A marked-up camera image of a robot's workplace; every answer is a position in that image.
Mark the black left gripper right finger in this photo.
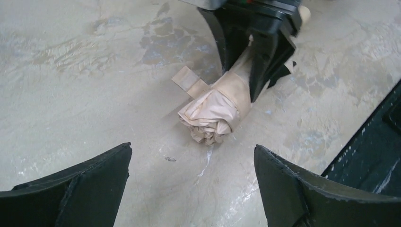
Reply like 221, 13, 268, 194
254, 145, 401, 227

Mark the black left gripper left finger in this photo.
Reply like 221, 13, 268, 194
0, 142, 132, 227

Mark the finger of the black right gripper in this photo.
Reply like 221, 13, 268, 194
197, 8, 250, 73
249, 31, 295, 103

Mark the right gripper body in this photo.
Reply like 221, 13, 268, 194
183, 0, 303, 36

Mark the beige folding umbrella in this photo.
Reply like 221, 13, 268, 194
172, 4, 311, 145

